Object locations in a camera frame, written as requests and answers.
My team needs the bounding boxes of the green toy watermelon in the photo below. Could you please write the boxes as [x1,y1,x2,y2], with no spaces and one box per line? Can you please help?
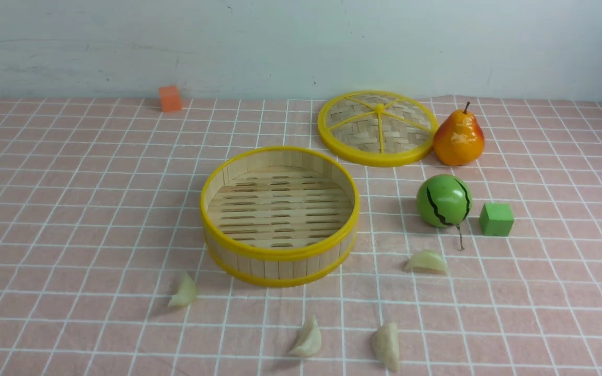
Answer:
[416,174,473,251]

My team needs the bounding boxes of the pink checkered tablecloth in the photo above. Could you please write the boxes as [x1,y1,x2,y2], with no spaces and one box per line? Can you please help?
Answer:
[0,98,602,375]

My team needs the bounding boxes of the white dumpling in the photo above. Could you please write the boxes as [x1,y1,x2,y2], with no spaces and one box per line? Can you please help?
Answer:
[167,272,198,309]
[287,315,322,358]
[370,322,400,373]

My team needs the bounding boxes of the green foam cube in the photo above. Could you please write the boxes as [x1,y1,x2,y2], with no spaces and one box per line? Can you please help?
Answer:
[479,203,515,237]

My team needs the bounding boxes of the woven bamboo steamer lid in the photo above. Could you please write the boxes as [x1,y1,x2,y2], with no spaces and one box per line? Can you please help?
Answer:
[316,90,439,168]

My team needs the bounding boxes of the greenish dumpling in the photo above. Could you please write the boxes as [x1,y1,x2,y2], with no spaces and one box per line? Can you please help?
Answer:
[403,250,448,274]

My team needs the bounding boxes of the orange yellow toy pear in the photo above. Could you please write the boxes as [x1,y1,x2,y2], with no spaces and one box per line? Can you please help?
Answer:
[433,101,485,166]

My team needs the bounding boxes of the bamboo steamer tray yellow rim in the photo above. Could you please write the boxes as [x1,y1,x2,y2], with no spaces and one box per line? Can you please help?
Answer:
[199,147,360,287]

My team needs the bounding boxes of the orange foam cube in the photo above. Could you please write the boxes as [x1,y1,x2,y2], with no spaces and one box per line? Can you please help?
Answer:
[158,85,182,112]

